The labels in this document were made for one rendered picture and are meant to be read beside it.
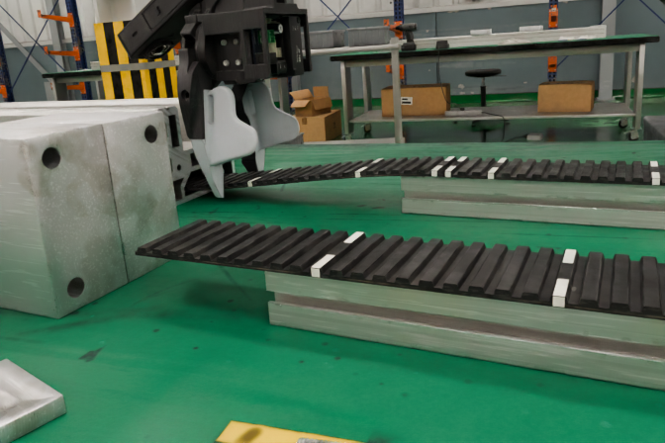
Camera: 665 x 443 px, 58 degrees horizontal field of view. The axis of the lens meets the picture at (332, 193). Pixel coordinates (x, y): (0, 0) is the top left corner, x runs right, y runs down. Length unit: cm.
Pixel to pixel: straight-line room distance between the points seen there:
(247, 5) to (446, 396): 35
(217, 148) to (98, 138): 17
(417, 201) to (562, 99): 475
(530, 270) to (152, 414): 16
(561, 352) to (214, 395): 13
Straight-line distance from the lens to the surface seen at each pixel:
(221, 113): 50
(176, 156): 54
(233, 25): 48
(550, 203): 43
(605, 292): 25
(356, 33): 339
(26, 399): 26
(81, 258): 35
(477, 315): 25
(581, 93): 516
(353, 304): 28
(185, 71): 49
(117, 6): 397
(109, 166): 36
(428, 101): 526
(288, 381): 25
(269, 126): 55
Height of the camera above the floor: 91
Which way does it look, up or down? 14 degrees down
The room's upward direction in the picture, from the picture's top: 4 degrees counter-clockwise
